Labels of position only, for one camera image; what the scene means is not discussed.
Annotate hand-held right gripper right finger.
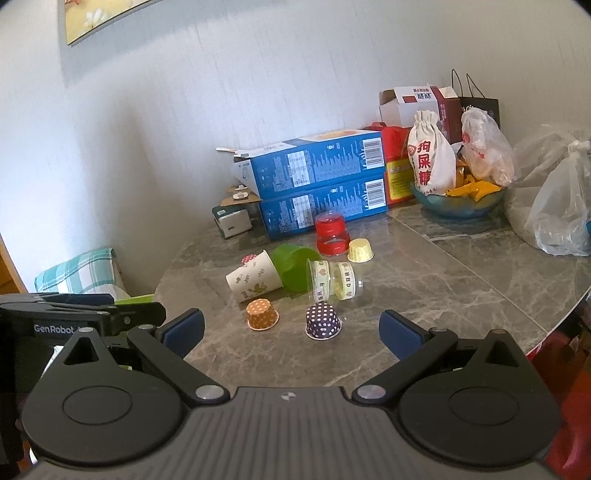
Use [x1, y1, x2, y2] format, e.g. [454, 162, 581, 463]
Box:
[352, 310, 532, 409]

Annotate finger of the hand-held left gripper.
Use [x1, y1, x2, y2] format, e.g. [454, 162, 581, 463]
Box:
[110, 302, 167, 334]

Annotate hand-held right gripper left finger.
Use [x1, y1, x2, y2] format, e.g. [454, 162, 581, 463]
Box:
[60, 309, 230, 409]

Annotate clear ribbon-wrapped plastic cup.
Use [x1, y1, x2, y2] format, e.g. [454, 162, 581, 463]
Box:
[306, 258, 364, 305]

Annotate floral paper cup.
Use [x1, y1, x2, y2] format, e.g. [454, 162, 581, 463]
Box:
[225, 250, 283, 303]

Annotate red clear plastic cup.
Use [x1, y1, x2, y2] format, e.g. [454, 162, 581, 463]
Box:
[315, 211, 350, 258]

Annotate green plastic cup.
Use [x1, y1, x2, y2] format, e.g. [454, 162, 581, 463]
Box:
[270, 244, 322, 292]

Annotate purple dotted cupcake liner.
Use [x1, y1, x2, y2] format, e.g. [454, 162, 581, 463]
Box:
[305, 303, 343, 340]

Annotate orange dotted cupcake liner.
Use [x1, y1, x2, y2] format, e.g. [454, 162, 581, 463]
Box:
[246, 299, 280, 331]

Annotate brown wooden board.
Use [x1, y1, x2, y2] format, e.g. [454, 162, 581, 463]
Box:
[0, 233, 28, 296]

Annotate yellow paper cupcake liner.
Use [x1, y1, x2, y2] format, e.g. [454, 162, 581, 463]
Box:
[347, 238, 374, 264]

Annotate small white and green box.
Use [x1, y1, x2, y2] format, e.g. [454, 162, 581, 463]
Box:
[212, 205, 253, 240]

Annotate blue glass bowl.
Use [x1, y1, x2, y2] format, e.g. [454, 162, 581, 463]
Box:
[410, 180, 506, 220]

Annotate brown cardboard insert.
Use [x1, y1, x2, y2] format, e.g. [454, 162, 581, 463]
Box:
[221, 182, 263, 206]

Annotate blue closed carton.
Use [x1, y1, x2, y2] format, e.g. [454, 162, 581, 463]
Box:
[259, 173, 389, 241]

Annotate yellow and red box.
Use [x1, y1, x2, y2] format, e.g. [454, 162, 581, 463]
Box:
[385, 157, 417, 206]

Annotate orange snack packets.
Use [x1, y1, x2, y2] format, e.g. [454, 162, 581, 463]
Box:
[445, 165, 502, 202]

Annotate blue carton with open flap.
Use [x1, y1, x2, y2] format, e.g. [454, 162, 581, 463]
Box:
[216, 129, 386, 197]

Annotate red gift box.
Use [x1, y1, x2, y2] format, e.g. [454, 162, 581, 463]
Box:
[362, 122, 415, 162]

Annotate white knotted plastic bag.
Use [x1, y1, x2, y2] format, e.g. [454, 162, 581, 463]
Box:
[526, 141, 591, 257]

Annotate clear bag of snacks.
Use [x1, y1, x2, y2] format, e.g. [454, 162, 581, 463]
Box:
[461, 107, 517, 186]

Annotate white open carton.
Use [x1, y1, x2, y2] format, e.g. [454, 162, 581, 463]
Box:
[379, 85, 445, 127]

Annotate dark red box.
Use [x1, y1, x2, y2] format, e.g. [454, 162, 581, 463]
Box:
[436, 87, 464, 145]

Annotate large translucent plastic bag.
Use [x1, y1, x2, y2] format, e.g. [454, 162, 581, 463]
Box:
[503, 121, 591, 234]

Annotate black paper bag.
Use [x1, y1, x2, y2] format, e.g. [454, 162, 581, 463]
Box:
[451, 69, 501, 131]

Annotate white cloth drawstring pouch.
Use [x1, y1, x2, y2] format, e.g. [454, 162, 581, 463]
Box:
[406, 111, 458, 197]

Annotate framed wall picture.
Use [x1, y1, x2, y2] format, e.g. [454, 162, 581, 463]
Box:
[58, 0, 163, 46]

